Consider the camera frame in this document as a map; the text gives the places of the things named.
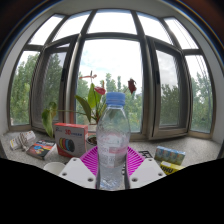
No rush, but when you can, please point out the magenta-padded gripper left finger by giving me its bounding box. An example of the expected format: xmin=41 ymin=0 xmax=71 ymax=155
xmin=58 ymin=145 xmax=101 ymax=190

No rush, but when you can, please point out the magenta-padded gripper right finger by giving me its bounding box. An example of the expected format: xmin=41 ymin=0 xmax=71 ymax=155
xmin=124 ymin=146 xmax=167 ymax=190

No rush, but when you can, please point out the clear blue-capped water bottle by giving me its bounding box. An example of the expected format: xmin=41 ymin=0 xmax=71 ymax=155
xmin=95 ymin=92 xmax=131 ymax=191

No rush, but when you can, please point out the black lattice trivet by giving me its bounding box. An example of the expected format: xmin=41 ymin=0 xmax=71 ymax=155
xmin=138 ymin=149 xmax=154 ymax=159

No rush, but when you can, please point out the yellow glue stick box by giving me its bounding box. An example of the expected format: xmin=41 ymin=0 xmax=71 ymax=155
xmin=159 ymin=160 xmax=185 ymax=176

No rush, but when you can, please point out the white mug with black print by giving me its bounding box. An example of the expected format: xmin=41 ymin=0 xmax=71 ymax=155
xmin=43 ymin=161 xmax=67 ymax=176

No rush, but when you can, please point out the blue-green pack of small cartons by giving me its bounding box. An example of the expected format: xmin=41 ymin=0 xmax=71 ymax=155
xmin=153 ymin=145 xmax=187 ymax=166

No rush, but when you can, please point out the red and white filament box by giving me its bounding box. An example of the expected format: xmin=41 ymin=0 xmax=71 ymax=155
xmin=53 ymin=122 xmax=89 ymax=158

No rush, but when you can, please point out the red-flowered plant in white pot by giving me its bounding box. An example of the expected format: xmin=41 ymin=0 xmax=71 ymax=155
xmin=41 ymin=70 xmax=138 ymax=151

